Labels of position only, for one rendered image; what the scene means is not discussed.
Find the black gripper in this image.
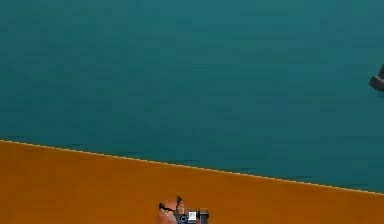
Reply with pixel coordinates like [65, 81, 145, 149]
[158, 195, 189, 224]

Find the orange basketball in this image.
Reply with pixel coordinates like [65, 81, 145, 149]
[156, 198, 183, 224]

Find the dark grey wedge shape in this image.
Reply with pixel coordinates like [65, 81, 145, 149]
[368, 64, 384, 92]

